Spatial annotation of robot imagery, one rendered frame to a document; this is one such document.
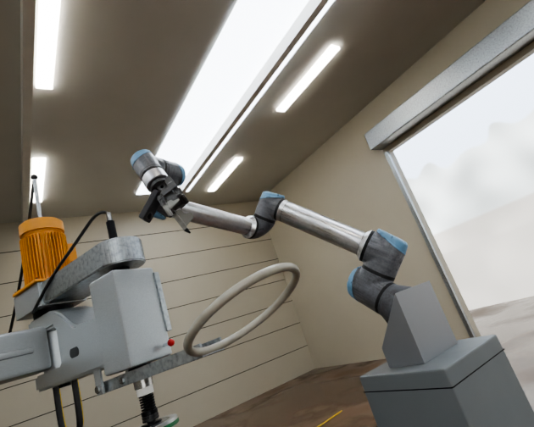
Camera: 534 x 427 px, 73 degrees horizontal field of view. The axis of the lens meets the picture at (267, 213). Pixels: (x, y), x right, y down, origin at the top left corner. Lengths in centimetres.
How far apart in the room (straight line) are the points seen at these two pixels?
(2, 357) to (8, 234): 510
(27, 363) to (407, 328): 178
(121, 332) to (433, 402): 121
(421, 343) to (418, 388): 16
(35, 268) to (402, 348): 193
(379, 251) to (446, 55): 459
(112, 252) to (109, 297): 20
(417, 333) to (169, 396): 583
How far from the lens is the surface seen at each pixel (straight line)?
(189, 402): 713
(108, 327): 178
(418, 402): 152
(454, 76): 548
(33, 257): 244
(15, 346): 225
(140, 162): 142
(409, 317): 154
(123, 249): 178
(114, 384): 189
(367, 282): 166
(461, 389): 146
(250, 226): 177
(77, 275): 198
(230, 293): 112
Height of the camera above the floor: 116
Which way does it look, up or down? 16 degrees up
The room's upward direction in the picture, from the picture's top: 19 degrees counter-clockwise
